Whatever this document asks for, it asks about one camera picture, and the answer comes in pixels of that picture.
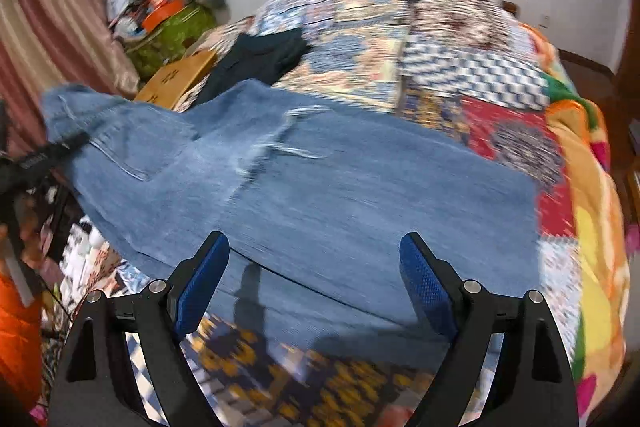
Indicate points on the black garment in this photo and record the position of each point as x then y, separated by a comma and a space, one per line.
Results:
250, 62

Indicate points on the patchwork printed blanket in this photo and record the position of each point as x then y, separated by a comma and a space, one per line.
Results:
450, 72

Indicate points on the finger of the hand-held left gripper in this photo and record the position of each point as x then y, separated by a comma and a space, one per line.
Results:
52, 153

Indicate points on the person's orange jacket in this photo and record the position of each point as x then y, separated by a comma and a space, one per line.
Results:
17, 337

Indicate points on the striped red curtain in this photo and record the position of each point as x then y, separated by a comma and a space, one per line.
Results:
55, 17

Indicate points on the blue denim pants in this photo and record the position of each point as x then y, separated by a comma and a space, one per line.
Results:
350, 207

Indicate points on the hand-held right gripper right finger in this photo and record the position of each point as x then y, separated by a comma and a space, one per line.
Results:
427, 287

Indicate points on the dark wooden bed post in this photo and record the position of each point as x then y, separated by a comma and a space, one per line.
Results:
511, 7

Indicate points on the orange green fleece blanket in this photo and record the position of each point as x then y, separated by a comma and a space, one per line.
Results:
595, 217

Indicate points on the pile of white packets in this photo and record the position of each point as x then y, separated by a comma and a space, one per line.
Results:
82, 252

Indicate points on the orange box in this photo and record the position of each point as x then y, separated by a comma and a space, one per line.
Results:
162, 14

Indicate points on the wooden lap desk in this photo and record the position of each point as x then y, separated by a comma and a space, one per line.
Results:
175, 74

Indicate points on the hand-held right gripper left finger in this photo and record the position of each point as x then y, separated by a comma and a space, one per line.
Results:
200, 287

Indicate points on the green floral storage box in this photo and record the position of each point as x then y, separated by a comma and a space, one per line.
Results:
172, 37

